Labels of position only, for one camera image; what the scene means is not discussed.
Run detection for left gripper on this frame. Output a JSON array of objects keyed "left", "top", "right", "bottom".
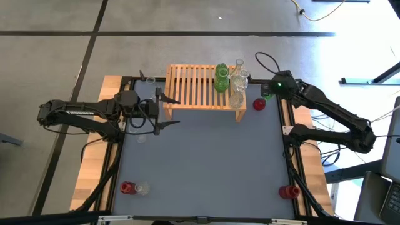
[{"left": 137, "top": 87, "right": 182, "bottom": 136}]

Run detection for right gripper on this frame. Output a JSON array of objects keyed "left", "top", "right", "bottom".
[{"left": 260, "top": 70, "right": 303, "bottom": 101}]

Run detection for red bag-shaped glass vase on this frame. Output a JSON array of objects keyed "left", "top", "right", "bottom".
[{"left": 252, "top": 97, "right": 267, "bottom": 111}]

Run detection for clear glass carafe vase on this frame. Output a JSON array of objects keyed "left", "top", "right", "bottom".
[{"left": 145, "top": 76, "right": 158, "bottom": 91}]

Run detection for tall clear glass carafe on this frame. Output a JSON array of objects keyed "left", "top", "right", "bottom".
[{"left": 127, "top": 123, "right": 148, "bottom": 144}]

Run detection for clear wide-mouth glass vase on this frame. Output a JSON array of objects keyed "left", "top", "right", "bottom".
[{"left": 232, "top": 69, "right": 251, "bottom": 92}]

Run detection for clear conical glass vase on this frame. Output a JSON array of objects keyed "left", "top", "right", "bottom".
[{"left": 230, "top": 58, "right": 245, "bottom": 79}]

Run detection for clear ribbed glass vase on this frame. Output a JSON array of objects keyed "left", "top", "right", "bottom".
[{"left": 228, "top": 86, "right": 246, "bottom": 109}]

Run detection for round green glass bottle vase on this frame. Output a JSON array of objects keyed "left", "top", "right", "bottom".
[{"left": 213, "top": 69, "right": 231, "bottom": 94}]

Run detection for red glass bottle vase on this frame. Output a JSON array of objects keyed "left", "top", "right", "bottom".
[{"left": 119, "top": 181, "right": 138, "bottom": 196}]

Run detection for wooden slatted shelf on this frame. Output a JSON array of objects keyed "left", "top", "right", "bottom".
[{"left": 162, "top": 63, "right": 248, "bottom": 123}]

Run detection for black floor stand leg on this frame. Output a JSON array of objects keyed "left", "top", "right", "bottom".
[
  {"left": 339, "top": 61, "right": 400, "bottom": 86},
  {"left": 324, "top": 159, "right": 384, "bottom": 184}
]

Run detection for small clear cut-glass vase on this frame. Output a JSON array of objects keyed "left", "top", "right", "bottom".
[{"left": 135, "top": 181, "right": 151, "bottom": 197}]

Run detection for wooden side board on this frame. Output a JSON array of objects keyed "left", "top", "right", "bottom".
[
  {"left": 69, "top": 74, "right": 123, "bottom": 213},
  {"left": 292, "top": 104, "right": 334, "bottom": 217}
]

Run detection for red square glass vase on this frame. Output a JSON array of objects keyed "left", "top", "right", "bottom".
[{"left": 278, "top": 185, "right": 301, "bottom": 200}]

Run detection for grey laptop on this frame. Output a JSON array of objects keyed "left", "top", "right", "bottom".
[{"left": 379, "top": 96, "right": 400, "bottom": 225}]

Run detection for grey floor foot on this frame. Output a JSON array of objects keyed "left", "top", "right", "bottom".
[{"left": 0, "top": 132, "right": 25, "bottom": 147}]

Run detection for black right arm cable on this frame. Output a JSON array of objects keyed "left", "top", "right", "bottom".
[{"left": 254, "top": 51, "right": 281, "bottom": 76}]

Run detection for yellow floor cable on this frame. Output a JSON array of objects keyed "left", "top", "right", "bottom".
[{"left": 289, "top": 0, "right": 347, "bottom": 23}]

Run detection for black cable bundle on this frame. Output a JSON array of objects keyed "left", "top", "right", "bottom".
[
  {"left": 76, "top": 142, "right": 123, "bottom": 213},
  {"left": 283, "top": 145, "right": 333, "bottom": 219}
]

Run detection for black floor cables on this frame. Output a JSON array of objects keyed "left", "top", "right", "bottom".
[{"left": 311, "top": 114, "right": 344, "bottom": 167}]

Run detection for black table frame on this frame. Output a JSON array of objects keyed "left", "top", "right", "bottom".
[{"left": 93, "top": 74, "right": 335, "bottom": 225}]

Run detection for white cable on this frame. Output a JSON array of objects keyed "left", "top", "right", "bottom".
[{"left": 370, "top": 104, "right": 400, "bottom": 124}]

